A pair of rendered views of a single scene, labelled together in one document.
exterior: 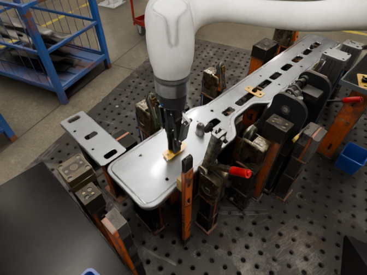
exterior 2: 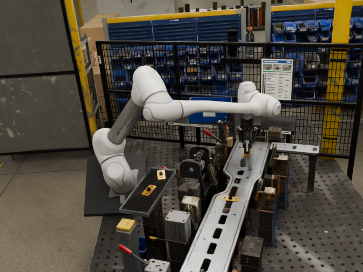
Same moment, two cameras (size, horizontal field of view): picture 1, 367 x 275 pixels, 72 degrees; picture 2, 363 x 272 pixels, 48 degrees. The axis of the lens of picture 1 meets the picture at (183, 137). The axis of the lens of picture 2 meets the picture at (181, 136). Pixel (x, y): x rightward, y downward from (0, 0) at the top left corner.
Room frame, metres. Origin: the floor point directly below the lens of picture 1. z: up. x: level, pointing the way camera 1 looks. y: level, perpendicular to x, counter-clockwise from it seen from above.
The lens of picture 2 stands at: (2.34, -1.21, 2.22)
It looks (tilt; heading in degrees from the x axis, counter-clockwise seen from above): 26 degrees down; 156
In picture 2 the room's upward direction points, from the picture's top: 4 degrees counter-clockwise
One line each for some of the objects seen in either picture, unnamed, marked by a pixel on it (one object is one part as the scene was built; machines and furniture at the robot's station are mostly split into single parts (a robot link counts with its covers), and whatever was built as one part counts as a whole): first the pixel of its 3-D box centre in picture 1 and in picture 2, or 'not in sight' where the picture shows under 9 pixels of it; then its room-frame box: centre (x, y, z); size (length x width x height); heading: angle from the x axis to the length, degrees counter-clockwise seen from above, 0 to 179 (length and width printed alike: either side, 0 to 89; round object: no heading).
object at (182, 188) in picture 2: not in sight; (186, 219); (0.78, -0.52, 0.90); 0.05 x 0.05 x 0.40; 45
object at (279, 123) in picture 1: (264, 163); not in sight; (0.55, -0.29, 0.91); 0.07 x 0.05 x 0.42; 45
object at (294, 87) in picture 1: (282, 138); (197, 191); (0.65, -0.37, 0.94); 0.18 x 0.13 x 0.49; 135
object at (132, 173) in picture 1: (255, 89); (230, 202); (0.88, -0.31, 1.00); 1.38 x 0.22 x 0.02; 135
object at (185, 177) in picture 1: (186, 209); (226, 152); (0.35, -0.01, 0.95); 0.03 x 0.01 x 0.50; 135
